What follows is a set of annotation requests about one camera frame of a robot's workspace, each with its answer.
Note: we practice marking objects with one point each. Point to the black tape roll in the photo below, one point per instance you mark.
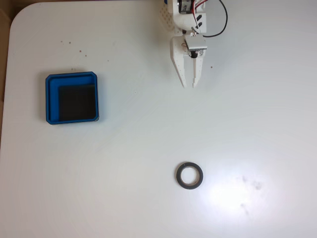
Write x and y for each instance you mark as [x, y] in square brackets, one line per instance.
[177, 176]

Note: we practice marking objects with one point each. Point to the blue box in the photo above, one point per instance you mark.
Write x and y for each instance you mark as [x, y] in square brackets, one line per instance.
[52, 99]

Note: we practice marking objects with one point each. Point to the black foam pad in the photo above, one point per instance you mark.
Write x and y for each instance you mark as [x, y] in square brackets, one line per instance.
[76, 101]

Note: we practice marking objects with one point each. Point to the white square camera box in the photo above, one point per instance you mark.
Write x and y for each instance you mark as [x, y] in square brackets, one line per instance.
[196, 42]

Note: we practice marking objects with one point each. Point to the white perforated base plate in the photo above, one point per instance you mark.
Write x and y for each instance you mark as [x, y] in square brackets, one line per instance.
[166, 17]

